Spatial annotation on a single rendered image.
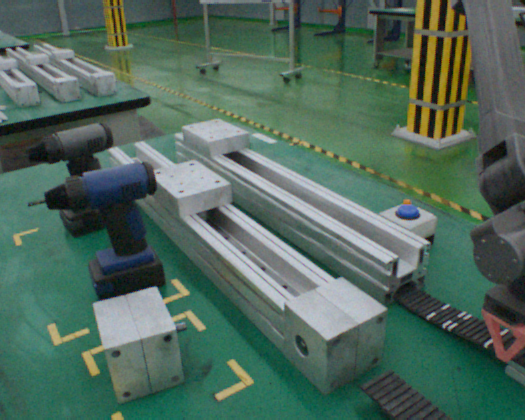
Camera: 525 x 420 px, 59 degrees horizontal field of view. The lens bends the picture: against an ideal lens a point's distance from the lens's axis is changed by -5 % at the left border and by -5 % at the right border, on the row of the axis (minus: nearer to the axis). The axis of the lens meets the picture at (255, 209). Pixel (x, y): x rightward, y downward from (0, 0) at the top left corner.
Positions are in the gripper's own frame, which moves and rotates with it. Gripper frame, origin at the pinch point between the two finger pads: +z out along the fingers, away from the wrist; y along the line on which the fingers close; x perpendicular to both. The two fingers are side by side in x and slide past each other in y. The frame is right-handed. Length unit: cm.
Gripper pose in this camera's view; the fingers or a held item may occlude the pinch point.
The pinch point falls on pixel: (514, 346)
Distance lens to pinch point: 72.9
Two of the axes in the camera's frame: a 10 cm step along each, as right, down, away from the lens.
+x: 5.3, 3.6, -7.7
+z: 0.4, 9.0, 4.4
